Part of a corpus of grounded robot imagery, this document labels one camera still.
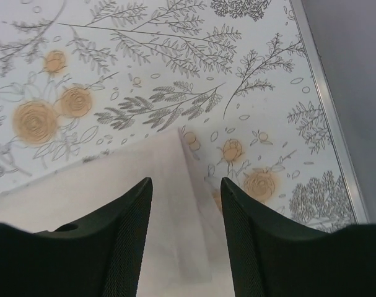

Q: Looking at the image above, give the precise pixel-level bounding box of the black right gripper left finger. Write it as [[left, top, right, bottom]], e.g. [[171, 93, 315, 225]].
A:
[[0, 178, 153, 296]]

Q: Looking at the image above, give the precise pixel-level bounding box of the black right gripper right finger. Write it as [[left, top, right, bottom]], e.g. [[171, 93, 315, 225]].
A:
[[221, 178, 376, 296]]

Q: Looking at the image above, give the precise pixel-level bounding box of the white and green t-shirt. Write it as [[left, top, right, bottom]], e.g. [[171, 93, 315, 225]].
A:
[[0, 129, 234, 296]]

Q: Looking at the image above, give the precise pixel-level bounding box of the floral patterned table mat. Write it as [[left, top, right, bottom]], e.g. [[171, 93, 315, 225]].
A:
[[0, 1, 367, 231]]

